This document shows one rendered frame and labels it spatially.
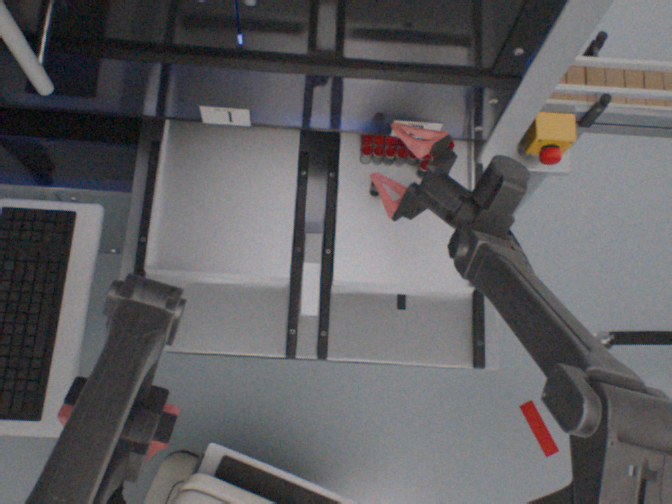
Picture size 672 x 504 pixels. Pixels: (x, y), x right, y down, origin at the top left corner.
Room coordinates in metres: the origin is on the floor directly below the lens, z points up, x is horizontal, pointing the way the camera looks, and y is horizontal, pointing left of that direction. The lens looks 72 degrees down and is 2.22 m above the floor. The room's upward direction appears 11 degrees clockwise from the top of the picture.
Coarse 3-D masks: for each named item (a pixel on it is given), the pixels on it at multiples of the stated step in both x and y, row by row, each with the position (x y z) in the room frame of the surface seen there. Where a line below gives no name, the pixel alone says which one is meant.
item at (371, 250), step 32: (352, 160) 0.61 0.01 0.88; (352, 192) 0.55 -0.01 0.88; (352, 224) 0.48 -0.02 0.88; (384, 224) 0.49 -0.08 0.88; (416, 224) 0.51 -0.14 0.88; (352, 256) 0.42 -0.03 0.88; (384, 256) 0.43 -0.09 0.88; (416, 256) 0.44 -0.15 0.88; (448, 256) 0.46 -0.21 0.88; (416, 288) 0.38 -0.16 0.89; (448, 288) 0.39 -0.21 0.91
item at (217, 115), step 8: (208, 112) 0.58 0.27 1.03; (216, 112) 0.58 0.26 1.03; (224, 112) 0.58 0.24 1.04; (232, 112) 0.59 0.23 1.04; (240, 112) 0.59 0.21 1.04; (248, 112) 0.59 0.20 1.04; (208, 120) 0.58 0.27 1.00; (216, 120) 0.58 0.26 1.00; (224, 120) 0.58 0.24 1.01; (240, 120) 0.59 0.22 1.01; (248, 120) 0.59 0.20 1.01
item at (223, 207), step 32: (192, 128) 0.61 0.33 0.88; (224, 128) 0.63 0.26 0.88; (256, 128) 0.64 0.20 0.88; (160, 160) 0.52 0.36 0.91; (192, 160) 0.55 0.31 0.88; (224, 160) 0.56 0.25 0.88; (256, 160) 0.57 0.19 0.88; (288, 160) 0.59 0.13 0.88; (160, 192) 0.47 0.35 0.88; (192, 192) 0.48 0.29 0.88; (224, 192) 0.50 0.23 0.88; (256, 192) 0.51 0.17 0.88; (288, 192) 0.52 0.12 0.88; (160, 224) 0.41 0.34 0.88; (192, 224) 0.42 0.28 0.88; (224, 224) 0.43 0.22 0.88; (256, 224) 0.44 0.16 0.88; (288, 224) 0.46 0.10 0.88; (160, 256) 0.35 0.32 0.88; (192, 256) 0.36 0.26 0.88; (224, 256) 0.37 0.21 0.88; (256, 256) 0.38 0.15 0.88; (288, 256) 0.39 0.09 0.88
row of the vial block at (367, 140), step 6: (366, 138) 0.64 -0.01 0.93; (372, 138) 0.64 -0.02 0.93; (378, 138) 0.65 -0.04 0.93; (390, 138) 0.65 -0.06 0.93; (366, 144) 0.63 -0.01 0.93; (372, 144) 0.64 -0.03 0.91; (378, 144) 0.64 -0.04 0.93; (384, 144) 0.64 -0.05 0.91; (390, 144) 0.64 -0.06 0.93; (396, 144) 0.65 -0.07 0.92; (402, 144) 0.64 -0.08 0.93; (450, 144) 0.66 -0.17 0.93; (360, 150) 0.64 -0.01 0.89; (384, 150) 0.64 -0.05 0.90; (396, 150) 0.64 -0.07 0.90; (408, 150) 0.65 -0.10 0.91
